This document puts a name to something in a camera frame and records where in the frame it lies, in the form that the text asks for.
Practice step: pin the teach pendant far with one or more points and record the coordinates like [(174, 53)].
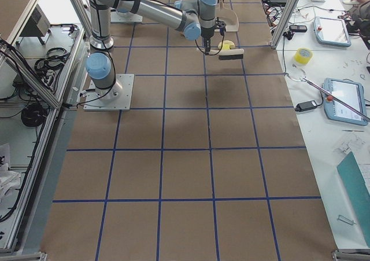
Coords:
[(333, 32)]

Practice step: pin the teal folder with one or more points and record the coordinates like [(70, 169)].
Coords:
[(357, 191)]

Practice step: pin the teach pendant near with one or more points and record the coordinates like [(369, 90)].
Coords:
[(349, 92)]

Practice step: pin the yellow-green sponge piece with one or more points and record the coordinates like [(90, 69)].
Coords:
[(224, 46)]

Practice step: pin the teach pendant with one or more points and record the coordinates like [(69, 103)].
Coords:
[(333, 32), (349, 92)]

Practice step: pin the beige plastic dustpan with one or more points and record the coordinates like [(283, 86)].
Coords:
[(228, 16)]

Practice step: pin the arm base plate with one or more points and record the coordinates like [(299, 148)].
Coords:
[(119, 98)]

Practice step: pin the black power adapter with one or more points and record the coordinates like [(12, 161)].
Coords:
[(306, 106)]

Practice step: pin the white hand brush black bristles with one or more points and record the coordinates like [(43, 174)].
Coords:
[(229, 54)]

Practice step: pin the yellow tape roll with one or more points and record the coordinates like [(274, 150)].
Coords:
[(303, 55)]

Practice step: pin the aluminium frame post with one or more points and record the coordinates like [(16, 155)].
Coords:
[(284, 19)]

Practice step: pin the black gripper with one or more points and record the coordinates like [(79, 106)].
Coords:
[(206, 36)]

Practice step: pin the grey control box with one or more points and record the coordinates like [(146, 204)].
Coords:
[(37, 26)]

